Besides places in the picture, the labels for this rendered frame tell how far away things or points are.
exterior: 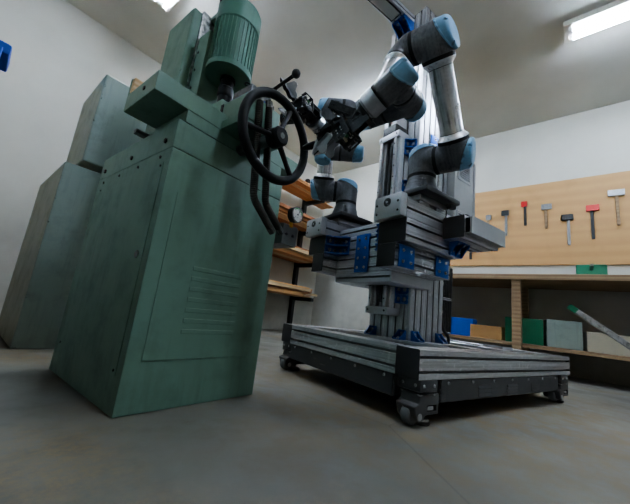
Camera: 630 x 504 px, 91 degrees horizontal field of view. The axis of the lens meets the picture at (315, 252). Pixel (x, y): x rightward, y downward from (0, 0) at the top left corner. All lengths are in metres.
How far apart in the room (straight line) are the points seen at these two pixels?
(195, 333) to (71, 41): 3.29
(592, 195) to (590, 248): 0.54
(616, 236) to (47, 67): 5.23
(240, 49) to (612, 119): 3.82
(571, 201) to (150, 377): 3.92
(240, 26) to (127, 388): 1.29
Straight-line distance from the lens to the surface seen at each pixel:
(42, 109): 3.58
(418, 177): 1.37
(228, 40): 1.44
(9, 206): 3.35
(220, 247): 1.02
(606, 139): 4.39
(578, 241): 3.99
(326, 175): 1.73
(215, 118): 1.11
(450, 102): 1.35
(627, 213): 4.07
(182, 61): 1.59
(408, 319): 1.47
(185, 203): 0.97
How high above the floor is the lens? 0.30
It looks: 11 degrees up
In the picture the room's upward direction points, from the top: 7 degrees clockwise
